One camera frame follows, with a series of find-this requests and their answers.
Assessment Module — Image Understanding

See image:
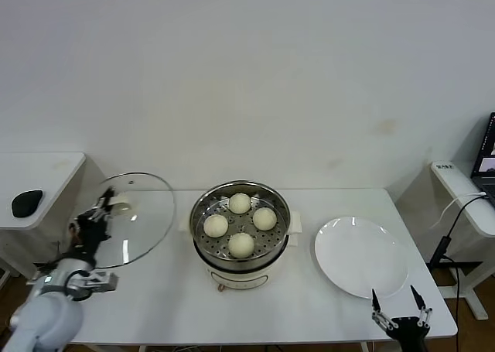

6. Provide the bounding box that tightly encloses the black laptop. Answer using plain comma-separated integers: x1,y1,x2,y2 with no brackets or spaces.
471,111,495,206

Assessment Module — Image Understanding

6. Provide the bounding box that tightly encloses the black computer mouse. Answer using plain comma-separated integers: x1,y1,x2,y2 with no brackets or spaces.
10,189,44,218

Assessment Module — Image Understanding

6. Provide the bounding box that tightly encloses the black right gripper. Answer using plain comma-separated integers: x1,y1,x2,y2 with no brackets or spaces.
370,285,433,352

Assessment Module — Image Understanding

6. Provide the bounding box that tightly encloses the black power cable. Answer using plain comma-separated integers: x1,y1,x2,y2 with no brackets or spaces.
442,194,489,352

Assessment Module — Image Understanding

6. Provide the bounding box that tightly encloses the white side table with mouse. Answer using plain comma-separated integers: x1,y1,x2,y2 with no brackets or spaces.
0,152,87,291

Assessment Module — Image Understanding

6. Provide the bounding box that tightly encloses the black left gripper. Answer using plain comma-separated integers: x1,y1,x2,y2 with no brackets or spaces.
69,187,116,266

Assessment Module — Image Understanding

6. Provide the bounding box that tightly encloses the white electric cooker base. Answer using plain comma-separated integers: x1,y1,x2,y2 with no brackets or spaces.
178,208,302,293

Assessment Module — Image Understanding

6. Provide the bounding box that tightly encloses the steel steamer basket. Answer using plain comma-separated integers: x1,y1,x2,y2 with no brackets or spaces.
189,179,291,270

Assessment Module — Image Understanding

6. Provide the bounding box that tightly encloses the white round plate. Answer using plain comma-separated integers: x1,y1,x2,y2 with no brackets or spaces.
313,216,410,300

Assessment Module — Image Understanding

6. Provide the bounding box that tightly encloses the white steamed baozi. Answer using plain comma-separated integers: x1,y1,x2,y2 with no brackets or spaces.
227,232,255,258
251,207,278,231
203,214,229,239
227,192,252,215

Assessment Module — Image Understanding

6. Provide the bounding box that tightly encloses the white cable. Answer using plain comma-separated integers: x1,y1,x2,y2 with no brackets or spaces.
432,192,488,229

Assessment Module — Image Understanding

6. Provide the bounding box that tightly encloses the glass pot lid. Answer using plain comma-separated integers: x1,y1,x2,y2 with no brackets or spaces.
67,171,176,270

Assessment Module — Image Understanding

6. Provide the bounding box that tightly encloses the white side table with laptop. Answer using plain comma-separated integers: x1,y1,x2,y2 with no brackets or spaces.
431,160,495,322

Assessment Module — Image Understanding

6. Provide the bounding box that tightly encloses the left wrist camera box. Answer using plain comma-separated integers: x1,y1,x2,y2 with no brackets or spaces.
80,272,119,293

